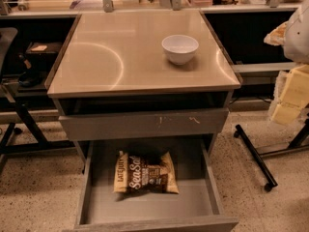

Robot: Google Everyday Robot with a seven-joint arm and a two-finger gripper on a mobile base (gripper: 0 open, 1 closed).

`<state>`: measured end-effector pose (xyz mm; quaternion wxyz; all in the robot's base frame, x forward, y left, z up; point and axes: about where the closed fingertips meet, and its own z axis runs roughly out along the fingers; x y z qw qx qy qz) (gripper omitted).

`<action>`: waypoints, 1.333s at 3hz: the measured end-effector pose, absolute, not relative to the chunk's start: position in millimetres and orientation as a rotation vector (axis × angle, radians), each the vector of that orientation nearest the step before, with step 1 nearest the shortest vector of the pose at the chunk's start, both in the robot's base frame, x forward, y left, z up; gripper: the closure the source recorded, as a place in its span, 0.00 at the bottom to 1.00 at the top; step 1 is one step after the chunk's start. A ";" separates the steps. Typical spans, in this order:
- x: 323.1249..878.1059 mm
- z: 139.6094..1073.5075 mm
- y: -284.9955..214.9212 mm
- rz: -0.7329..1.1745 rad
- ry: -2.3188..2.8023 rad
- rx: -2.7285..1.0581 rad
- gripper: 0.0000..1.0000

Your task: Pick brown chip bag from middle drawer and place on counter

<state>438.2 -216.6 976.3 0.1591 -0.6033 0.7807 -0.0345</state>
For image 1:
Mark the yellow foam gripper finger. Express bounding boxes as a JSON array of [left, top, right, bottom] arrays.
[[269, 65, 309, 125]]

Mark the brown Late July chip bag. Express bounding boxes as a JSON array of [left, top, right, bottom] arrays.
[[114, 151, 179, 193]]

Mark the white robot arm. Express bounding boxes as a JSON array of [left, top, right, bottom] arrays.
[[264, 9, 309, 125]]

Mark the closed grey top drawer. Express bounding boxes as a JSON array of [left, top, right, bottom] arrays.
[[59, 108, 229, 141]]

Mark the grey drawer cabinet with counter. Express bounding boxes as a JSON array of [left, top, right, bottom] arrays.
[[46, 10, 240, 158]]

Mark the open grey middle drawer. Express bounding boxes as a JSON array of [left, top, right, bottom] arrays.
[[74, 137, 238, 232]]

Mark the black wheeled stand base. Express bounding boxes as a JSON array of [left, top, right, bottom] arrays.
[[234, 114, 309, 192]]

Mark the white ceramic bowl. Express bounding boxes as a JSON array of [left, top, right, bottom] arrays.
[[161, 35, 199, 65]]

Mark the dark box on shelf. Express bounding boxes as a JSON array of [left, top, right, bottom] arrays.
[[26, 42, 62, 54]]

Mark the grey shelf rail right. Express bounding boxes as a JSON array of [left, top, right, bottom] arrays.
[[233, 62, 295, 85]]

